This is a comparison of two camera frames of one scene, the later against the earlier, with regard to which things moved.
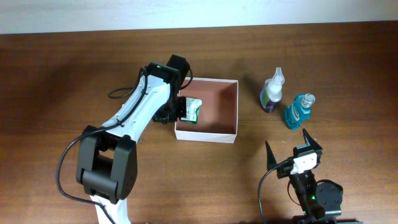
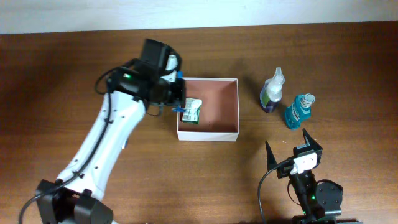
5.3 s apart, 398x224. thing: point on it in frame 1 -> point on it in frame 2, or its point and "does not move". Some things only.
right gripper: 271,158 does not move
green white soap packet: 193,105 does not move
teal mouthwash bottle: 298,111 does not move
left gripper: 160,115 -> 178,94
